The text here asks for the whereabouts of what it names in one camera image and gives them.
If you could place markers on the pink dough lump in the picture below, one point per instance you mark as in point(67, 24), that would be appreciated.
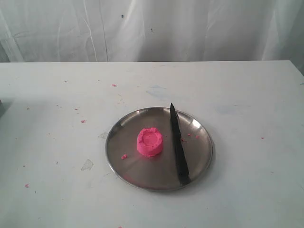
point(149, 142)

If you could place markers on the round steel plate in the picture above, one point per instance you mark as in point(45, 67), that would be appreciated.
point(158, 173)

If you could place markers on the black knife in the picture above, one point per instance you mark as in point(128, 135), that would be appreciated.
point(180, 160)

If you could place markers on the white backdrop curtain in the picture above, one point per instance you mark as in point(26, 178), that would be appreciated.
point(151, 30)

